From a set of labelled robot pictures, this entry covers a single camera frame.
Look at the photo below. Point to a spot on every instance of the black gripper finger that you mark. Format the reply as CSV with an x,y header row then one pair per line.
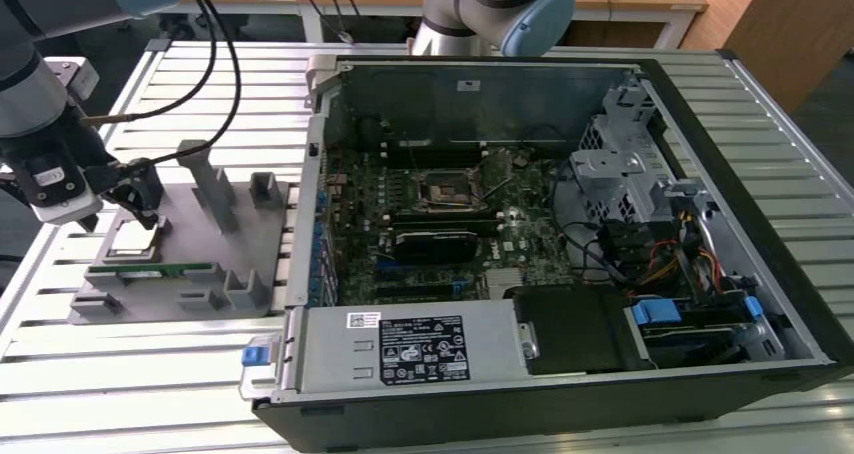
x,y
88,222
150,209

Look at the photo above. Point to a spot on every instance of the silver square CPU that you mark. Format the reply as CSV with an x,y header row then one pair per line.
x,y
134,241

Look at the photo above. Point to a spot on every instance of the CPU socket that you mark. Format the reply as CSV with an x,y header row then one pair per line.
x,y
446,191

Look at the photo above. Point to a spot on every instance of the grey parts rack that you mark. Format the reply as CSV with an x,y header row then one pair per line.
x,y
201,254

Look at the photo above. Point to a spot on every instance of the green RAM stick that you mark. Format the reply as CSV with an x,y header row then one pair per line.
x,y
174,269

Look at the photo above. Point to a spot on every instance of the blue grey case latch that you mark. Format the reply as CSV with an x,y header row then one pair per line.
x,y
254,356

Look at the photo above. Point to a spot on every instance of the white barcode sticker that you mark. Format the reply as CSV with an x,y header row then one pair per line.
x,y
362,320

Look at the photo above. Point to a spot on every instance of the grey power supply unit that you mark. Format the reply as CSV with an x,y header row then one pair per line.
x,y
334,359

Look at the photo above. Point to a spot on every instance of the black graphics card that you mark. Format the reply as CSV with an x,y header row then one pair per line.
x,y
434,249

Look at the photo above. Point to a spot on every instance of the dark RAM stick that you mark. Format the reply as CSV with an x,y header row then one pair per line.
x,y
443,228

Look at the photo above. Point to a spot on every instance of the black rating label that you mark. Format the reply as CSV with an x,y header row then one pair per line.
x,y
423,354

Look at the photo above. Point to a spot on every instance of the white case sticker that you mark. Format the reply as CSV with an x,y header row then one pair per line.
x,y
469,85

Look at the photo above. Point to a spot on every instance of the silver finned heatsink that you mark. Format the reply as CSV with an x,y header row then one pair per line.
x,y
503,281

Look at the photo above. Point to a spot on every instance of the round coin battery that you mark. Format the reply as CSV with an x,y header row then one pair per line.
x,y
525,157

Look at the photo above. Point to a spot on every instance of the green motherboard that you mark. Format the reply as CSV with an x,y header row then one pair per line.
x,y
534,194

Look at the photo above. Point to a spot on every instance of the black plastic shroud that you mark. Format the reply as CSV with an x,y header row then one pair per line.
x,y
574,329

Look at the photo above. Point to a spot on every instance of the silver drive cage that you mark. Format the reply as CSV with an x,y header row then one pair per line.
x,y
607,174

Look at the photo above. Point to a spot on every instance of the black open PC case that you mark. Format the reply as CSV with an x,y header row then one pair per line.
x,y
534,416

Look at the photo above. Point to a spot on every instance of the blue disk carrier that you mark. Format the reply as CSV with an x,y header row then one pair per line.
x,y
654,314

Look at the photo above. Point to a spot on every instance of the wooden desk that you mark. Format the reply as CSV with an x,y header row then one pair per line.
x,y
621,1

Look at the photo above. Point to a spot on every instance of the blue drive latch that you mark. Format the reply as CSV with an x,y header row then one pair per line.
x,y
752,308

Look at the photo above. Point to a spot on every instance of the wooden cabinet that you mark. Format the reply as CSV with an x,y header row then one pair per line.
x,y
788,34

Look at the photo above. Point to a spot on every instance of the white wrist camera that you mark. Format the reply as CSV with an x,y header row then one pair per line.
x,y
60,194

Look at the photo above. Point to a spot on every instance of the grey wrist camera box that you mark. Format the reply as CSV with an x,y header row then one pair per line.
x,y
74,79

